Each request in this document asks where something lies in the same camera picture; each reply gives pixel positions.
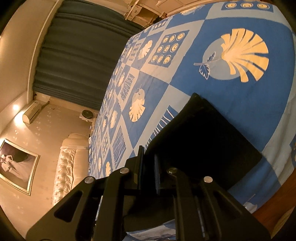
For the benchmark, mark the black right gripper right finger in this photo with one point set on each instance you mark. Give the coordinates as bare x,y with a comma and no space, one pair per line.
194,195

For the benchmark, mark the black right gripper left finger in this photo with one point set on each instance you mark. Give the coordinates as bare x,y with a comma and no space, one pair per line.
93,210

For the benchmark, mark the black pants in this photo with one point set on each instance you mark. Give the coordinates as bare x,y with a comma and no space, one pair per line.
198,129

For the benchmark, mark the cream tufted headboard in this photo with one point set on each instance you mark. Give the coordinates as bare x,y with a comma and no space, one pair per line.
72,165

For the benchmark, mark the gold framed wedding photo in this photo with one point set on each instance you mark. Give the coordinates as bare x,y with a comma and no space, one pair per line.
18,166

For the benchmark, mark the blue patterned bed sheet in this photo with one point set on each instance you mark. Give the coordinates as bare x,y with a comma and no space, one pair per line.
240,57

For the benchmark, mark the dark green curtain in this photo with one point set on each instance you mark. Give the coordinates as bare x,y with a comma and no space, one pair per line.
80,51

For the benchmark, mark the white dressing table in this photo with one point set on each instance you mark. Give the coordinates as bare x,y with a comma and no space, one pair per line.
145,13

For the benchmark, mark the brown wooden bed frame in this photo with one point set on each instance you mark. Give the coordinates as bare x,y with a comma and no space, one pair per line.
281,202

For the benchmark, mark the white wall air conditioner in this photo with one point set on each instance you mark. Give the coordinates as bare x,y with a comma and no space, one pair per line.
33,110

